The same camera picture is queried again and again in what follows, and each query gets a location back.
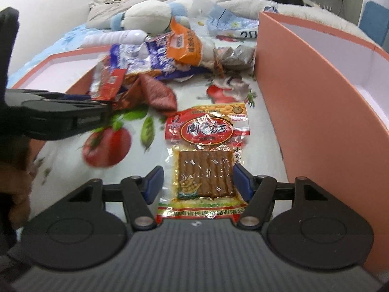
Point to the clear bag of dark snacks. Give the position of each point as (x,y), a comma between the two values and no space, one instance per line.
(234,58)

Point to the orange snack packet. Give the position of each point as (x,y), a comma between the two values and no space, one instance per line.
(184,44)

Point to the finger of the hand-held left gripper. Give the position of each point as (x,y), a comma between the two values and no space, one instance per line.
(67,112)
(45,93)

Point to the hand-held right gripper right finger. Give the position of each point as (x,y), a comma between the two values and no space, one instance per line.
(243,184)

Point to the shallow salmon box lid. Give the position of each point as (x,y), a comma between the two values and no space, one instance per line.
(73,64)

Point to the dark red snack packet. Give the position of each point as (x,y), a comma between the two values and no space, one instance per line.
(158,95)

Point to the blue and white snack packet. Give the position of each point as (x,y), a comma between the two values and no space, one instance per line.
(155,60)

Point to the small red snack packet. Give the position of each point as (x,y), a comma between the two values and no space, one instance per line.
(110,84)

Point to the fruit printed bed sheet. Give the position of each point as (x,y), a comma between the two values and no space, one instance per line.
(60,173)

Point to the red label dried tofu packet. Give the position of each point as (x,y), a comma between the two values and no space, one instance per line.
(206,133)

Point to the white and blue plush toy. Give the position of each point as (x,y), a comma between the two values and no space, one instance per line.
(149,16)

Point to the person's left hand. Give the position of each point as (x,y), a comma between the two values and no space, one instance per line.
(13,182)

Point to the grey quilt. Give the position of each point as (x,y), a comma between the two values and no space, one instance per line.
(273,8)

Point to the tall salmon cardboard box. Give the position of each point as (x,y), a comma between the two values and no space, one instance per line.
(304,97)

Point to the light blue plastic bag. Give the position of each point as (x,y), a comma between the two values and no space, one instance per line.
(231,24)

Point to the blue chair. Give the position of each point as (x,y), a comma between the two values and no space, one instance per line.
(375,21)

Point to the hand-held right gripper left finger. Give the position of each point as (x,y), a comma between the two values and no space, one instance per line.
(153,185)

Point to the brown crumpled snack packet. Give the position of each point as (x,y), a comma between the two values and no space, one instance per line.
(129,95)

